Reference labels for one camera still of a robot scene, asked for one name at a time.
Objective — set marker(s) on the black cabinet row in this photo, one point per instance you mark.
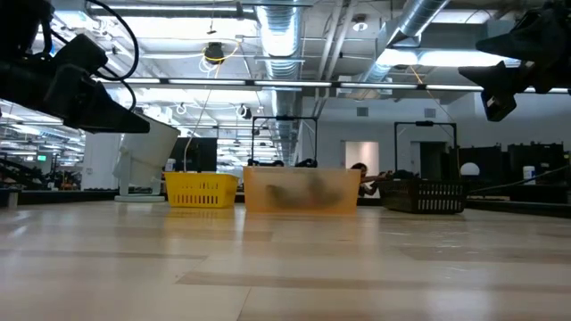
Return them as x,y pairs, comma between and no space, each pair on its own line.
548,160

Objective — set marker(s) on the yellow plastic bin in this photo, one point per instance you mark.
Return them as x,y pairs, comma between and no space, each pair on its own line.
201,189

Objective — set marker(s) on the black background rig frame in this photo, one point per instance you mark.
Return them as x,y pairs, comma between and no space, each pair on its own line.
424,123
285,117

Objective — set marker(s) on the green exit sign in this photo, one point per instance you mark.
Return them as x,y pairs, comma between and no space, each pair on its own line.
42,158

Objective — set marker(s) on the orange translucent plastic bin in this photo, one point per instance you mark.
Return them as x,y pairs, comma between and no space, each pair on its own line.
259,191

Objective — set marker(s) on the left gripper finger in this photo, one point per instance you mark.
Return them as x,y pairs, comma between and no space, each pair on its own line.
111,118

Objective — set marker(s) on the overhead frame light bar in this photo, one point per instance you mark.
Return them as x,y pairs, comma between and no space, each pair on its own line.
290,83

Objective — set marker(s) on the round ceiling sensor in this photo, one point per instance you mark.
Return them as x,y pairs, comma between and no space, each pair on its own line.
360,25

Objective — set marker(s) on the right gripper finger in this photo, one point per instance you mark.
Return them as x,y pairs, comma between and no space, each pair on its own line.
499,76
522,38

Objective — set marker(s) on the small white container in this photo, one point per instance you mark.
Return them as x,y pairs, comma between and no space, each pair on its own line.
170,166

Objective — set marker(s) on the white bucket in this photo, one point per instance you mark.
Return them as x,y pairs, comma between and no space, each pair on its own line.
529,175

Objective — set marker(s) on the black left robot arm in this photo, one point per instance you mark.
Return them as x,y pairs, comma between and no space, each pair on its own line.
22,84

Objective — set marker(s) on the wide silver ventilation duct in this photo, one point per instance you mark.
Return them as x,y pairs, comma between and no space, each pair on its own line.
280,35

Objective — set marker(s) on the black slotted plastic bin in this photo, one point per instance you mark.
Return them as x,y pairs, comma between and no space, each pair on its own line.
424,196

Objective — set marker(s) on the white globe lamp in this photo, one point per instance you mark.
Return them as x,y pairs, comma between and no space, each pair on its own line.
469,169

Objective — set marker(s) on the black overhead camera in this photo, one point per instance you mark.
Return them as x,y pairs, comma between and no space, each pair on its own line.
214,52

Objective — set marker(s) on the slanted silver ventilation duct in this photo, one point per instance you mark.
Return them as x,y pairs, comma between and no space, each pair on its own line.
419,13

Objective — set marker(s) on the person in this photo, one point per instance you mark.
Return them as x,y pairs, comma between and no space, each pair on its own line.
362,170

